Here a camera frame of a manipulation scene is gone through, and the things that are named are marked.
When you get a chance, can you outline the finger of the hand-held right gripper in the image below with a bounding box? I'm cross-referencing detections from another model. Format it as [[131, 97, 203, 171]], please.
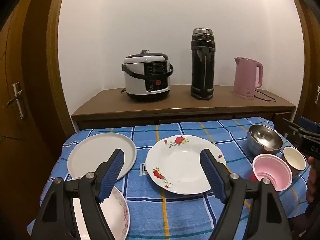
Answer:
[[299, 117, 320, 132], [282, 118, 304, 141]]

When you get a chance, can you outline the blue checked tablecloth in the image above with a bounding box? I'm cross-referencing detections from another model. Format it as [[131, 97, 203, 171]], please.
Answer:
[[27, 117, 310, 240]]

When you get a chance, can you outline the tall black thermos flask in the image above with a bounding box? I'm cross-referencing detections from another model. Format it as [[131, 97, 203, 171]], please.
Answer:
[[190, 28, 215, 100]]

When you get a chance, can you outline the black kettle cable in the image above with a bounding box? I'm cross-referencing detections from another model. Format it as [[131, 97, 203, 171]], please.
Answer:
[[255, 89, 277, 103]]

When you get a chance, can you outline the white plate with pink pattern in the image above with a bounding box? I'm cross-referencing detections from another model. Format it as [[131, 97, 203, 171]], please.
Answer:
[[65, 177, 130, 240]]

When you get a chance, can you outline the brown wooden cabinet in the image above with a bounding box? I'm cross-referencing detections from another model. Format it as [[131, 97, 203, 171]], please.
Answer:
[[71, 84, 297, 132]]

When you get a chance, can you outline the stainless steel bowl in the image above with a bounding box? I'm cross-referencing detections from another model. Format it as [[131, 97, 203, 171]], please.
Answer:
[[247, 124, 284, 155]]

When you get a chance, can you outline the brown wooden door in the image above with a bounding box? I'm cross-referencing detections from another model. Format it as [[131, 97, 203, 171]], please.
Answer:
[[0, 0, 55, 240], [301, 0, 320, 130]]

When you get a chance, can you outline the white plate with red flowers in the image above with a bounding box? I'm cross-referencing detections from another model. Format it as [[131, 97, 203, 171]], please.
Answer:
[[145, 135, 227, 195]]

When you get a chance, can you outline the brown enamel bowl white inside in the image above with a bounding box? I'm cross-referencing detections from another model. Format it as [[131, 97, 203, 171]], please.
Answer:
[[282, 146, 307, 178]]

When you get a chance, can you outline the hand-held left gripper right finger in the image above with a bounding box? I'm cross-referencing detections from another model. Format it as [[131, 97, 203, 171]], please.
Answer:
[[199, 149, 293, 240]]

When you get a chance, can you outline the white and black rice cooker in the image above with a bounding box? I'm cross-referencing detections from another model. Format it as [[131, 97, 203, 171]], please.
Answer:
[[122, 50, 174, 102]]

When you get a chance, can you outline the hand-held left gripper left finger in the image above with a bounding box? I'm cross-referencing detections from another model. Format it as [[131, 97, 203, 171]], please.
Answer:
[[34, 149, 125, 240]]

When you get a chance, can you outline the plain white round plate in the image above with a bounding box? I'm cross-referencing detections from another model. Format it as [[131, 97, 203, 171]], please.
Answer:
[[67, 132, 137, 182]]

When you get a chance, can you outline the wooden door frame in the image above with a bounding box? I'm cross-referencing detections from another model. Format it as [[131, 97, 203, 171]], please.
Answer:
[[287, 0, 316, 124], [46, 0, 80, 135]]

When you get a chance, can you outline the pink electric kettle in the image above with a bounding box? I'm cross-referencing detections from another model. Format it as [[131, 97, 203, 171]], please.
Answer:
[[233, 57, 264, 98]]

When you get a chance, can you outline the person's right hand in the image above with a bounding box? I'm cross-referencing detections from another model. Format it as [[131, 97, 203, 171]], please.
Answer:
[[307, 156, 320, 204]]

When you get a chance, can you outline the pink plastic bowl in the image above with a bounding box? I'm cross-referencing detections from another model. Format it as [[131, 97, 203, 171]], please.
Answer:
[[249, 154, 293, 192]]

